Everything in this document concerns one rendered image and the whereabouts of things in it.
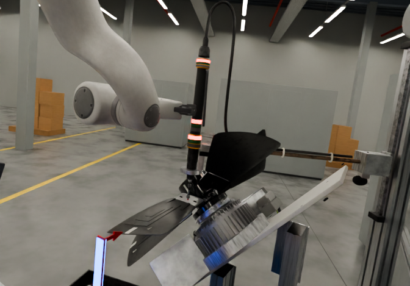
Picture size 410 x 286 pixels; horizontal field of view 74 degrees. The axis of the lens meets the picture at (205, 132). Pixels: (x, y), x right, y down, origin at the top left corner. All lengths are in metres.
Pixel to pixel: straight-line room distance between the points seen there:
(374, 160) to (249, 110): 5.39
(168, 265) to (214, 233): 0.17
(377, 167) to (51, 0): 1.00
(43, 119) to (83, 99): 8.47
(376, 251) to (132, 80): 1.03
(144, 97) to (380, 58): 14.22
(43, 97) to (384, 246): 8.63
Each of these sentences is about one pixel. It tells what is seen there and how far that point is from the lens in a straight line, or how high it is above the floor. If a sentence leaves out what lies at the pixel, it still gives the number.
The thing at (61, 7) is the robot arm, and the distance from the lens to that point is 0.51.
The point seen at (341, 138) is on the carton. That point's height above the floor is 0.86.
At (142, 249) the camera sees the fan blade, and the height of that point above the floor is 0.97.
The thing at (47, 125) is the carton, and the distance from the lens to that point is 8.99.
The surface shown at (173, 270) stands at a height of 0.99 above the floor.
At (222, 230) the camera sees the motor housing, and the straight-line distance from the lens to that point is 0.91.
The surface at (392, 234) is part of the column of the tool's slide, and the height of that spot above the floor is 1.14.
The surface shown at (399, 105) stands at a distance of 1.14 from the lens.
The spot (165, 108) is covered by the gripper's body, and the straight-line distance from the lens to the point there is 0.67.
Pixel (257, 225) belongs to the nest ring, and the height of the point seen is 1.16.
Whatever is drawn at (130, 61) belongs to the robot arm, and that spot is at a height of 1.57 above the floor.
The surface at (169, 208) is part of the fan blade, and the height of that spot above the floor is 1.18.
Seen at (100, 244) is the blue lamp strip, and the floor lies 1.18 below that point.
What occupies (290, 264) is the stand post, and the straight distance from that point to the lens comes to 0.97.
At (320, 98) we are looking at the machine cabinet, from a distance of 6.61.
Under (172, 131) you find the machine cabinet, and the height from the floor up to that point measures 0.49.
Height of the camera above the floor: 1.52
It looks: 7 degrees down
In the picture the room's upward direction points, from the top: 7 degrees clockwise
